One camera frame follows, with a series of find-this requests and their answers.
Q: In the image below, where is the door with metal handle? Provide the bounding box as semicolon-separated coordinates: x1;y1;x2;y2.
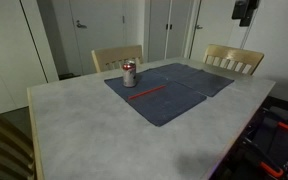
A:
69;0;125;75

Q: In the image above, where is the wooden chair right side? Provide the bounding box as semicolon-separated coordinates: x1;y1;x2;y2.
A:
203;44;264;75

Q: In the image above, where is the red soda can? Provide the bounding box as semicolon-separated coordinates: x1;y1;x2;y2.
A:
122;60;136;87

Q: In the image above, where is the wooden chair foreground left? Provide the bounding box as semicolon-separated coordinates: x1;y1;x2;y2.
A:
0;113;37;180

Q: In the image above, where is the orange handled clamp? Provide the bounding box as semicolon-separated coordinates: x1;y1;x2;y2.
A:
266;113;288;131
242;138;285;179

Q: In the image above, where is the wooden chair behind can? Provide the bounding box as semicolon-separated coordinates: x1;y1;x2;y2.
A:
91;45;143;72

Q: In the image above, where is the dark grey placemat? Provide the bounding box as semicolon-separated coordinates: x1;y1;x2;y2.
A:
152;63;233;97

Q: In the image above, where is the dark blue placemat near can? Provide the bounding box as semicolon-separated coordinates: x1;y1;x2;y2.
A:
105;70;207;126

